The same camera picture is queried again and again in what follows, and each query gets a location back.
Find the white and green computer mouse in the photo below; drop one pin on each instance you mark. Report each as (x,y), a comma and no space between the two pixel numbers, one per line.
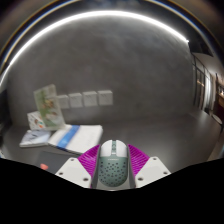
(112,166)

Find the thin pale blue booklet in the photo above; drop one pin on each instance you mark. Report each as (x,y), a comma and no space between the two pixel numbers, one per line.
(35,137)

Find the green illustrated leaflet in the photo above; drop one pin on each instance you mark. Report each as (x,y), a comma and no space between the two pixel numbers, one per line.
(49,106)

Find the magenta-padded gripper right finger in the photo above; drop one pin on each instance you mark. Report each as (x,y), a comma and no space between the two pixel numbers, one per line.
(151,168)

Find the dark wooden shelf unit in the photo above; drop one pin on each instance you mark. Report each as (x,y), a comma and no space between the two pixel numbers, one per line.
(219,96)

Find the small white illustrated card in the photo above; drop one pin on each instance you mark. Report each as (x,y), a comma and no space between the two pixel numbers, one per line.
(35,120)

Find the white book with blue stripe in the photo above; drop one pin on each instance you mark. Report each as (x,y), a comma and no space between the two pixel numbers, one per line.
(78,136)

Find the glass partition door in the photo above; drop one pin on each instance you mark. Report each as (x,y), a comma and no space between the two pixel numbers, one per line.
(201,85)

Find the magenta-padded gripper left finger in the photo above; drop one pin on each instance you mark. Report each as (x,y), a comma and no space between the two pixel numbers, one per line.
(73,168)

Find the ceiling light strip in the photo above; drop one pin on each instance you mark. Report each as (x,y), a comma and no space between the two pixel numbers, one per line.
(96,14)

